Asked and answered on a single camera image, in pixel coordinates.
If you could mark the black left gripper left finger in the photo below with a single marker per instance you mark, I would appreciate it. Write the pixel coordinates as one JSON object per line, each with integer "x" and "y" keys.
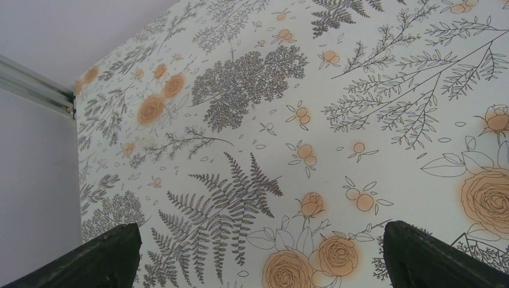
{"x": 109, "y": 260}

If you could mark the floral table mat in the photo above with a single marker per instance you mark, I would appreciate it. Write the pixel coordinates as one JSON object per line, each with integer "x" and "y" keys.
{"x": 268, "y": 143}

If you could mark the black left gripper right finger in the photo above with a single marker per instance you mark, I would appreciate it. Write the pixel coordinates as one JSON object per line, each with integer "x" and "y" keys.
{"x": 416, "y": 259}

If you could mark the left aluminium frame post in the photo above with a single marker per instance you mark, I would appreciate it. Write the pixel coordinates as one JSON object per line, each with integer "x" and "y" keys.
{"x": 39, "y": 181}

